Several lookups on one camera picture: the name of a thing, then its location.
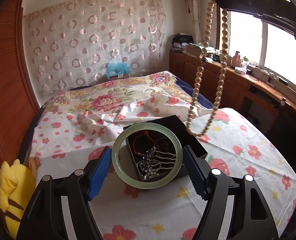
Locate green jade bangle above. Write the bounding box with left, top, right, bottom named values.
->
left=111, top=122, right=183, bottom=190

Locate beige bead necklace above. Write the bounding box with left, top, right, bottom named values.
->
left=186, top=0, right=230, bottom=138

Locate black jewelry box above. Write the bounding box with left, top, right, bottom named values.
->
left=119, top=115, right=208, bottom=180

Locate window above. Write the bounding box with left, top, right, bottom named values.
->
left=228, top=12, right=296, bottom=90

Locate yellow plush toy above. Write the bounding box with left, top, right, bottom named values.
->
left=0, top=159, right=35, bottom=239

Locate pink bottle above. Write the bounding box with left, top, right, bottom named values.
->
left=231, top=51, right=242, bottom=68

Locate strawberry print white cloth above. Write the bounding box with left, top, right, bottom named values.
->
left=29, top=94, right=296, bottom=239

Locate beige side curtain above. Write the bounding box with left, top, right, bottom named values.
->
left=188, top=0, right=202, bottom=43

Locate wooden side cabinet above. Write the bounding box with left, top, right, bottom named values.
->
left=169, top=51, right=296, bottom=134

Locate floral quilt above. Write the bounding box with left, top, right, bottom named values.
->
left=44, top=71, right=191, bottom=113

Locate cardboard box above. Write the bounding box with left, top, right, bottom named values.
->
left=109, top=73, right=129, bottom=81

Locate blue plastic bag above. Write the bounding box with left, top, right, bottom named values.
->
left=105, top=62, right=129, bottom=80

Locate pink circle pattern curtain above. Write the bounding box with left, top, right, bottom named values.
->
left=23, top=0, right=166, bottom=95

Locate silver bead chain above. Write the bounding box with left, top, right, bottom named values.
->
left=135, top=147, right=177, bottom=182

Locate red string bracelet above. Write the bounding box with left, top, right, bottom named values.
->
left=132, top=130, right=161, bottom=157

